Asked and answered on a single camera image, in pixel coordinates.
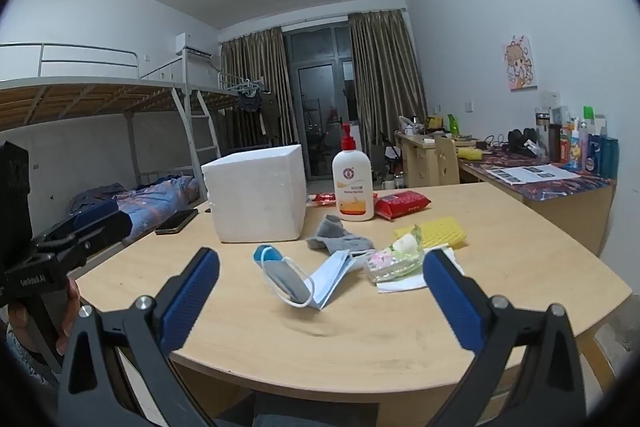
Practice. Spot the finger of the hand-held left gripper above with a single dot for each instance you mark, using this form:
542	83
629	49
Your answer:
95	232

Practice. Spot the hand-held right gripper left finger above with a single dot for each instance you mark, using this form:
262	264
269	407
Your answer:
192	297

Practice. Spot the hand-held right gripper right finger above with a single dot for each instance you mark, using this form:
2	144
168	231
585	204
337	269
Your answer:
452	302

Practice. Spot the white tissue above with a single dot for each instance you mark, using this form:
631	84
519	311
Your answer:
400	284

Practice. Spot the yellow foam net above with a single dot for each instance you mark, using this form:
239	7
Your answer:
445	232

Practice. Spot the clear plastic snack bag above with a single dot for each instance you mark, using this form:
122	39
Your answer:
395	259

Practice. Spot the white foam box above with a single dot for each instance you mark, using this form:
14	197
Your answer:
255	197

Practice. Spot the blue face mask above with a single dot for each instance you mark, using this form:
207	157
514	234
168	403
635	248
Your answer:
332	274

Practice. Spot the grey knit glove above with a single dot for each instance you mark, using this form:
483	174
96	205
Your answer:
335	234

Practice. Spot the person's left forearm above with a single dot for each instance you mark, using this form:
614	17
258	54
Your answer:
25	357

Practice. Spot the person's left hand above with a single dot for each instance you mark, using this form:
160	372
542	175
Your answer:
72	307

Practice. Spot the blue floral quilt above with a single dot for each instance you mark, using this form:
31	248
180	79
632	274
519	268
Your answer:
150	202

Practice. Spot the black smartphone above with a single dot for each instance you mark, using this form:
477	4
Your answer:
176	222

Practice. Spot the white metal bunk bed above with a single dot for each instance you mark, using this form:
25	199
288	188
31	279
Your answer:
100	89

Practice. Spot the wooden chair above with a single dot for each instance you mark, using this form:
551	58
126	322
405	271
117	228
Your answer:
446	162

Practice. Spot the white bed ladder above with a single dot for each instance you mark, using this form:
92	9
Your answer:
202	132

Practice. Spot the light wooden desk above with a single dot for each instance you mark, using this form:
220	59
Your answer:
417	157

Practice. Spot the yellow cloth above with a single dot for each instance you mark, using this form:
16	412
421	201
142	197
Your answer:
470	153

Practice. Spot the printed paper sheet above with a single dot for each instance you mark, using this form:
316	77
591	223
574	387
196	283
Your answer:
530	173

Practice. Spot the desk with patterned cover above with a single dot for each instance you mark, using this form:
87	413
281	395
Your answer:
565	202

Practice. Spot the white lotion pump bottle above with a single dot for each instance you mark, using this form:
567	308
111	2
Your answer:
353	187

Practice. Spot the small red packet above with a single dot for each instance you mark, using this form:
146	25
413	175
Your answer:
322	199

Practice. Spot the green spray bottle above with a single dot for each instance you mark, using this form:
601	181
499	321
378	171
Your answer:
453	126

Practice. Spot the yellow box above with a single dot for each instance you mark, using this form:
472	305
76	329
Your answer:
434	122

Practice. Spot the white kettle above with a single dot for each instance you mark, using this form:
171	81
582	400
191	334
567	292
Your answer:
406	127

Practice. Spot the dark thermos bottle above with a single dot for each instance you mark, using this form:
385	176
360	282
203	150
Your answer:
554	144

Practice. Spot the orange carton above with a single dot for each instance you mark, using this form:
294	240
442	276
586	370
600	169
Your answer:
566	147

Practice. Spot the white cartoon print bottle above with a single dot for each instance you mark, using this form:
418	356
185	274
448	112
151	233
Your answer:
576	154

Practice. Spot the dark hanging clothes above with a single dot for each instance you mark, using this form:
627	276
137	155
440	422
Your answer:
257	107

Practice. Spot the blue bottle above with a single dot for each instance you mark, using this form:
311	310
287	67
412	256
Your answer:
595	157

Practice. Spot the white air conditioner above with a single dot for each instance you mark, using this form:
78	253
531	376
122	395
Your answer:
192	44

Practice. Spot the teal bottle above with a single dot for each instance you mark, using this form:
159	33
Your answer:
610	159

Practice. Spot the clear bottle with green cap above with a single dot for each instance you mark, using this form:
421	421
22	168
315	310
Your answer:
588	114

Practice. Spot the brown curtain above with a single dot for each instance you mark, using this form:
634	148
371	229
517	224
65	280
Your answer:
385	77
255	57

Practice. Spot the glass balcony door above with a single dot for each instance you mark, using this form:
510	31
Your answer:
320	72

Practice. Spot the white wall socket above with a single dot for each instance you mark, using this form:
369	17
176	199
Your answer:
550	97

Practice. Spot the cartoon wall poster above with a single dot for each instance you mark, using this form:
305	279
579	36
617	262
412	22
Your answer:
520	63

